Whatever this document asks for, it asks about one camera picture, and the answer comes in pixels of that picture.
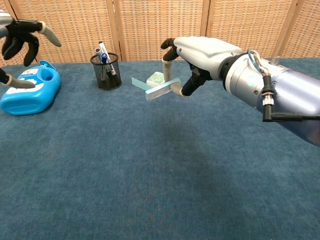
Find marker with blue cap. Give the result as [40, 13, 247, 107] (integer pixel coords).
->
[100, 51, 112, 64]

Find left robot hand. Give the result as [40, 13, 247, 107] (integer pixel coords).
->
[0, 9, 62, 90]

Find blue cartoon plastic bottle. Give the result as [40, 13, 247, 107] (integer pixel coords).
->
[0, 59, 62, 116]

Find white marker black cap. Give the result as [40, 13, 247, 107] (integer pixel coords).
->
[98, 41, 117, 77]

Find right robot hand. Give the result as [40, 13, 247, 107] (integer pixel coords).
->
[160, 36, 245, 100]

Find light blue rectangular block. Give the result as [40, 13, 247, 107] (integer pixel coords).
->
[144, 77, 181, 102]

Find woven bamboo folding screen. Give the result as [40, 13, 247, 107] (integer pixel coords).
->
[0, 0, 320, 68]

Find black mesh pen holder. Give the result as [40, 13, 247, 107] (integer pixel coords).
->
[89, 52, 123, 91]

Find green white tissue pack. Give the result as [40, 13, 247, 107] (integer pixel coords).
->
[146, 71, 167, 88]

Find blue table cloth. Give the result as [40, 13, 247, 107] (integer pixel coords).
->
[0, 57, 320, 240]

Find light blue peel strip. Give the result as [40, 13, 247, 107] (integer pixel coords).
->
[131, 76, 151, 91]

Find black arm cable with connector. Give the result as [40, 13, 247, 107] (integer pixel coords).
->
[261, 74, 320, 123]

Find blue white wrist wires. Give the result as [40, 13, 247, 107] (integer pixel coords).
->
[246, 49, 272, 76]

